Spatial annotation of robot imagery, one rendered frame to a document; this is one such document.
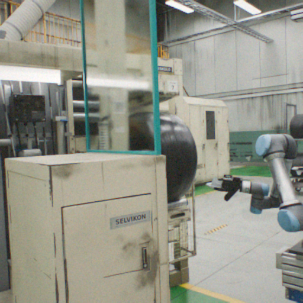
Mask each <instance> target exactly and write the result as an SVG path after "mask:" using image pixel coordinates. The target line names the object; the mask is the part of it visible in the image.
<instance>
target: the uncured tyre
mask: <svg viewBox="0 0 303 303"><path fill-rule="evenodd" d="M160 136H161V154H163V155H165V158H166V176H167V201H168V202H169V201H175V200H179V199H180V198H183V196H184V195H185V194H186V193H187V192H188V191H189V190H190V188H191V186H192V184H193V182H194V179H195V175H196V170H197V163H198V155H197V150H196V144H195V140H194V137H193V135H192V133H191V132H190V130H189V128H188V126H187V125H186V124H185V122H184V120H182V119H180V118H179V117H178V116H176V115H173V114H172V113H169V112H160Z"/></svg>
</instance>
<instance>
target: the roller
mask: <svg viewBox="0 0 303 303"><path fill-rule="evenodd" d="M187 204H188V200H187V199H180V200H175V201H169V202H167V208H168V209H171V208H177V207H184V205H187Z"/></svg>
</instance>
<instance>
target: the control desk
mask: <svg viewBox="0 0 303 303"><path fill-rule="evenodd" d="M5 170H6V180H7V201H8V222H9V242H10V254H11V274H12V284H13V294H14V303H170V270H169V263H168V261H169V229H168V210H167V176H166V158H165V155H163V154H158V155H154V154H122V153H90V152H88V153H78V154H58V155H48V156H38V157H19V158H9V159H5Z"/></svg>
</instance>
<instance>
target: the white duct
mask: <svg viewBox="0 0 303 303"><path fill-rule="evenodd" d="M55 1H56V0H25V1H24V2H23V3H22V4H21V5H20V6H19V7H18V8H17V10H16V11H15V12H14V13H13V14H12V15H11V16H10V17H9V18H8V19H7V20H6V21H5V22H4V23H3V25H1V26H0V30H5V31H6V32H7V34H6V37H5V40H15V41H20V40H21V39H22V38H23V37H24V36H25V34H26V32H27V31H28V30H30V29H31V28H32V27H33V25H34V24H35V23H36V22H37V20H39V19H40V18H41V16H43V14H44V13H45V12H46V11H47V10H48V9H49V8H50V6H51V5H52V4H53V3H54V2H55Z"/></svg>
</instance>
